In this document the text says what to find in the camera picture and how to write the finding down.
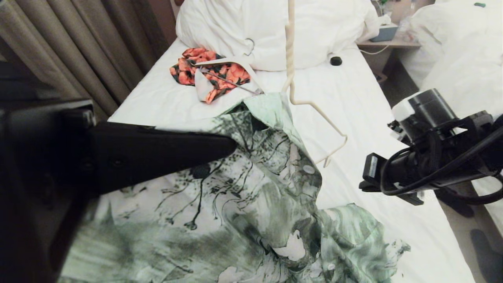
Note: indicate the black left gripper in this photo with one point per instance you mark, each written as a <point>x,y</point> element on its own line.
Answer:
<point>47,153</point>

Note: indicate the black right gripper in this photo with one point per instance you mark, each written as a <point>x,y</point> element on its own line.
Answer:
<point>401,173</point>

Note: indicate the green floral button shirt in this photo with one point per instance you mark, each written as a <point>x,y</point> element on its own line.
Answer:
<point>235,204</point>

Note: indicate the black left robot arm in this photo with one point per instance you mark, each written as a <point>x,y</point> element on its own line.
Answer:
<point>23,243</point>

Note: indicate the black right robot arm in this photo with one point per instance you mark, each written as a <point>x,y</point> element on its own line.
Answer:
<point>452,133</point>

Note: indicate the white plastic hanger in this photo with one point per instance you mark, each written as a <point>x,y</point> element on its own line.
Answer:
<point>235,59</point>

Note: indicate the black slipper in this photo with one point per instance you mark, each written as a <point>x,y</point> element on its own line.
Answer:
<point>463,210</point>
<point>489,255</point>

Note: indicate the orange floral garment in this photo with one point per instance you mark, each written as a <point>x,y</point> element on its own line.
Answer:
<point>188,72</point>

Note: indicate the bed with white sheet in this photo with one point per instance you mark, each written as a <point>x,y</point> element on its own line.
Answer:
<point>353,94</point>

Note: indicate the neighbouring bed white sheet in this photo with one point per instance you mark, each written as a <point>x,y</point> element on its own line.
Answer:
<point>496,220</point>

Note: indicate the wooden nightstand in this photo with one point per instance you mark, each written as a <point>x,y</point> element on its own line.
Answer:
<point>393,44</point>

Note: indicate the small black round object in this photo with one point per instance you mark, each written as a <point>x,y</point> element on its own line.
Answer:
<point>336,61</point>

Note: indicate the blue tissue box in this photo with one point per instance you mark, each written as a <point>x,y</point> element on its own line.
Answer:
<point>384,33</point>

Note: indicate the white crumpled duvet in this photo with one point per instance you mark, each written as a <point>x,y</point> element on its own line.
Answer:
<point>463,47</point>

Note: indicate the white pillow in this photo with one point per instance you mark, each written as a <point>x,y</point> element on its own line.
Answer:
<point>243,27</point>

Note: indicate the small green plant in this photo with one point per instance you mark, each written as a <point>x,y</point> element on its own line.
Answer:
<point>385,2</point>

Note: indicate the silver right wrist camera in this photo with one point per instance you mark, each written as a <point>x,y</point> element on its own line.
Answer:
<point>401,111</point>

